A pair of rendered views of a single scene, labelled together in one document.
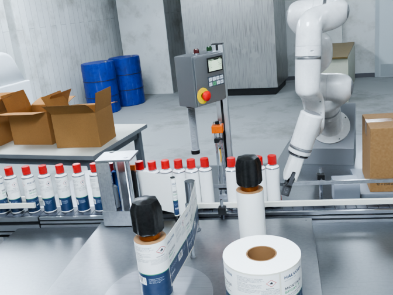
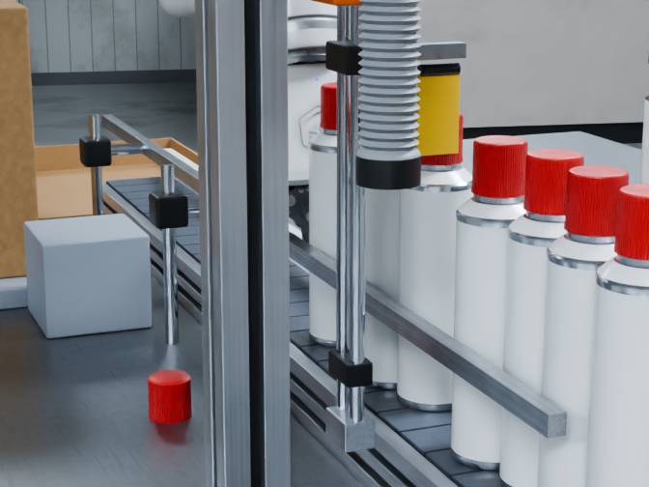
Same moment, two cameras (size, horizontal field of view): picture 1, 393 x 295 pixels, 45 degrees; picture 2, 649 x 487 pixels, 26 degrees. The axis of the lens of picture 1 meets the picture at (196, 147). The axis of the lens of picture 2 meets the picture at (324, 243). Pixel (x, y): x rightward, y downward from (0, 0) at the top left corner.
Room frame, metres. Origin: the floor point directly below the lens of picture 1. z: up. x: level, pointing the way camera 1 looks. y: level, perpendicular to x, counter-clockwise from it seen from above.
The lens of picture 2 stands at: (2.30, 0.63, 1.23)
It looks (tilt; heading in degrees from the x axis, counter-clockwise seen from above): 14 degrees down; 238
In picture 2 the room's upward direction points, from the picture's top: straight up
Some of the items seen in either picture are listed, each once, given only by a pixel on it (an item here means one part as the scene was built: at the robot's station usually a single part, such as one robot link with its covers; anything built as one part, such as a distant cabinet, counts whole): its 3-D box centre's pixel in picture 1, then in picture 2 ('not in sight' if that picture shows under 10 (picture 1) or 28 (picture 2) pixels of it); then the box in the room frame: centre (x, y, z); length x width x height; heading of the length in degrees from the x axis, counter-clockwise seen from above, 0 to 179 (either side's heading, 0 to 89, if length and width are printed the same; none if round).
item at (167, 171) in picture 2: (321, 189); (192, 252); (1.74, -0.47, 0.91); 0.07 x 0.03 x 0.17; 169
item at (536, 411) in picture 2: (312, 182); (243, 213); (1.71, -0.43, 0.95); 1.07 x 0.01 x 0.01; 79
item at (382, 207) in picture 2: not in sight; (391, 243); (1.73, -0.18, 0.98); 0.05 x 0.05 x 0.20
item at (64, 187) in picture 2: not in sight; (108, 176); (1.54, -1.11, 0.85); 0.30 x 0.26 x 0.04; 79
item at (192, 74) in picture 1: (201, 78); not in sight; (1.83, -0.05, 1.38); 0.17 x 0.10 x 0.19; 134
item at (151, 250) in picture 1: (151, 247); not in sight; (1.18, 0.15, 1.04); 0.09 x 0.09 x 0.29
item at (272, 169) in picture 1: (273, 180); (341, 214); (1.71, -0.28, 0.98); 0.05 x 0.05 x 0.20
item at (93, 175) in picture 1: (97, 187); not in sight; (1.84, 0.42, 0.98); 0.05 x 0.05 x 0.20
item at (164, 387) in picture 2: not in sight; (169, 395); (1.84, -0.31, 0.85); 0.03 x 0.03 x 0.03
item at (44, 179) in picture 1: (46, 188); not in sight; (1.88, 0.64, 0.98); 0.05 x 0.05 x 0.20
